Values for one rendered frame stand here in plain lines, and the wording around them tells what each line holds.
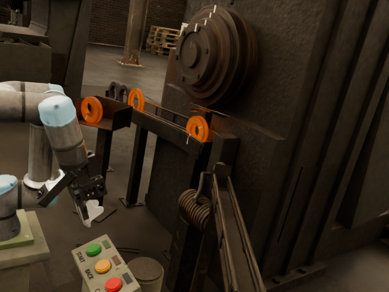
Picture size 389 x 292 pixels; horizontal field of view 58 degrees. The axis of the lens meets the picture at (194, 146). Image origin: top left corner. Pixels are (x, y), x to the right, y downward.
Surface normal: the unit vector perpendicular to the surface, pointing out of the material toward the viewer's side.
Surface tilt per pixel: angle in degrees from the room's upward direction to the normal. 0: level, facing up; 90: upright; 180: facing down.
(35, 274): 0
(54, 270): 0
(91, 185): 89
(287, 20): 90
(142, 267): 0
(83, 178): 89
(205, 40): 90
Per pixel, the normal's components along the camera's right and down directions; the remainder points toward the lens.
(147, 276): 0.19, -0.93
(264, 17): -0.81, 0.04
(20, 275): 0.53, 0.38
